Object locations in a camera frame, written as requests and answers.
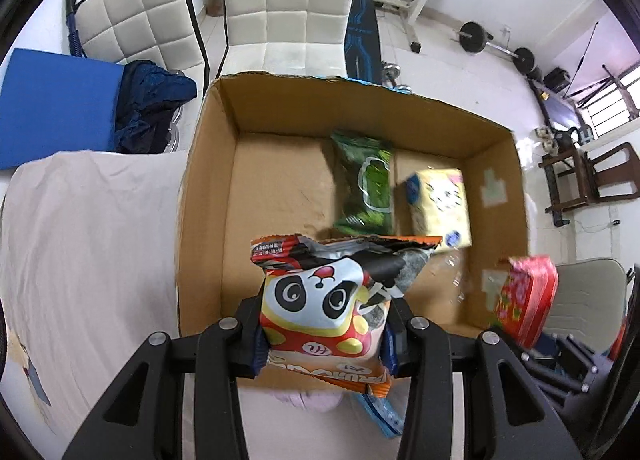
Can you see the dark blue cloth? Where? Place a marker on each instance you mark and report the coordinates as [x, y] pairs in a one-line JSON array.
[[150, 100]]

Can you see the pale pink bedsheet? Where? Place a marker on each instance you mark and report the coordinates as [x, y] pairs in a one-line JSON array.
[[100, 265]]

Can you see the green snack packet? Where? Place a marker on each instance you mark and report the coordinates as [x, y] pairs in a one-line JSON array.
[[364, 182]]

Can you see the small dumbbell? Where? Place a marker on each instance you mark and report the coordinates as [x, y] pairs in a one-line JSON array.
[[395, 75]]

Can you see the red floral packet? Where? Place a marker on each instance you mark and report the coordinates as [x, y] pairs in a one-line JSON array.
[[525, 300]]

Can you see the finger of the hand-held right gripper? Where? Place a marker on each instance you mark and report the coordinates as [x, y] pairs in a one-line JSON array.
[[560, 365]]

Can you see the cardboard box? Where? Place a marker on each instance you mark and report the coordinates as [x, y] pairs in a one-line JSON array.
[[280, 175]]

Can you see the blue black bench pad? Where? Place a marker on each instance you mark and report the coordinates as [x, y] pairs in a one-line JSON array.
[[361, 40]]

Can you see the barbell with black plates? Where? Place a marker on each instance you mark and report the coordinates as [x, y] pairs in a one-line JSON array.
[[500, 47]]

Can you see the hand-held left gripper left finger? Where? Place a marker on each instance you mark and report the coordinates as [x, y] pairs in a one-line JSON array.
[[256, 357]]

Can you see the dark wooden chair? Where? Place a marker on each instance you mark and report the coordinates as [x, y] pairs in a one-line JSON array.
[[580, 175]]

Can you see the blue plastic packet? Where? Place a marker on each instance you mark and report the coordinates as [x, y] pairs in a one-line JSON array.
[[382, 412]]

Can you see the blue foam mat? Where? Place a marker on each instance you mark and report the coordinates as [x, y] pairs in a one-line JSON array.
[[55, 105]]

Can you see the yellow snack packet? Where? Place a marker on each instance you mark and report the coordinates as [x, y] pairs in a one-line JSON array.
[[440, 207]]

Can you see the panda print snack bag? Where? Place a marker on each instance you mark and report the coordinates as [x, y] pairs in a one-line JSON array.
[[320, 305]]

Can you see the white quilted chair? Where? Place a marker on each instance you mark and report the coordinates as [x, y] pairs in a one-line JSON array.
[[290, 0], [132, 15]]

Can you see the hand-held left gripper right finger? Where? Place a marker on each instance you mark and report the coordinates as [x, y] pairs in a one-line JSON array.
[[390, 351]]

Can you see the black blue spring exerciser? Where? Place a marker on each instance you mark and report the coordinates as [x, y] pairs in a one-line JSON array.
[[72, 20]]

